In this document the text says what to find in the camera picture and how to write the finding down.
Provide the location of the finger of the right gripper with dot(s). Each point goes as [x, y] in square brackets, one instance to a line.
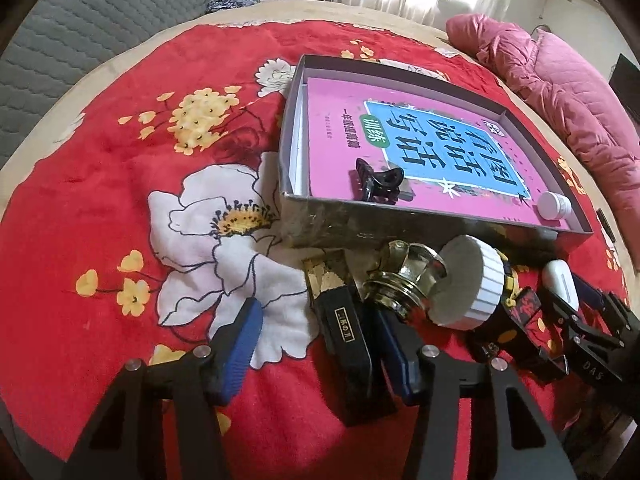
[565, 319]
[616, 315]

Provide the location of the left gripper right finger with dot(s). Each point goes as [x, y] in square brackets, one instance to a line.
[510, 438]

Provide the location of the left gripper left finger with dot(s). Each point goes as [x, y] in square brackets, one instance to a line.
[124, 437]

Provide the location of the white earbuds case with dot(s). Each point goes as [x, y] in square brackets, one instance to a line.
[558, 278]

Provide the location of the small white pill bottle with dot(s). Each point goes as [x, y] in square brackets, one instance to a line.
[553, 206]

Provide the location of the black gold lighter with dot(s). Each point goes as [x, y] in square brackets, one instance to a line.
[348, 336]

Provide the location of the black hair claw clip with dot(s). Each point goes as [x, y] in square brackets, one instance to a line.
[381, 187]

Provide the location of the small red patterned lighter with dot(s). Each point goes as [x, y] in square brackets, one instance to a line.
[524, 307]

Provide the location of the gold glass knob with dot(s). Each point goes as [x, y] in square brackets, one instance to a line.
[405, 278]

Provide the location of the pink Chinese workbook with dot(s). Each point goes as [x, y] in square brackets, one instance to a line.
[454, 160]

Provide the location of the pink quilted duvet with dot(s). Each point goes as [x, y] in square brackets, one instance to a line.
[575, 100]

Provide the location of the red floral blanket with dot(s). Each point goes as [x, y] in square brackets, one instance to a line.
[144, 230]

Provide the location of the grey cardboard box tray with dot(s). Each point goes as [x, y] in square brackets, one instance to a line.
[309, 221]

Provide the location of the grey quilted headboard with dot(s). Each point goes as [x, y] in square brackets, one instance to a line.
[60, 41]

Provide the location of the blue patterned cloth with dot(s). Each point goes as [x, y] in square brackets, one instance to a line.
[219, 5]

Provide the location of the black wall television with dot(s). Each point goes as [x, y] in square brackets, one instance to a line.
[625, 82]

